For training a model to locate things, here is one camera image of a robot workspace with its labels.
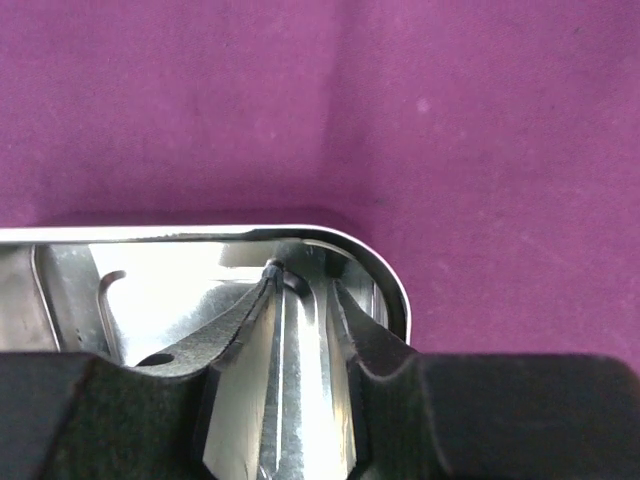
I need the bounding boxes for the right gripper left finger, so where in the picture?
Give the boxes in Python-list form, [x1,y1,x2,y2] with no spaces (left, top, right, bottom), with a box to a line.
[1,264,283,479]

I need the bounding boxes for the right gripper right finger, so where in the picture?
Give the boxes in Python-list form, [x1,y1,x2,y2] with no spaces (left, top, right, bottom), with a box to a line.
[332,283,639,479]

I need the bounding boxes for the steel instrument tray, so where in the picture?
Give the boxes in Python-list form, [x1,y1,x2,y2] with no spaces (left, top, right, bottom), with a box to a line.
[0,223,413,480]

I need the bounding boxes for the purple surgical wrap cloth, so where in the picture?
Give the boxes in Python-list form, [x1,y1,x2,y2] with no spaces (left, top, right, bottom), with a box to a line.
[1,1,639,365]

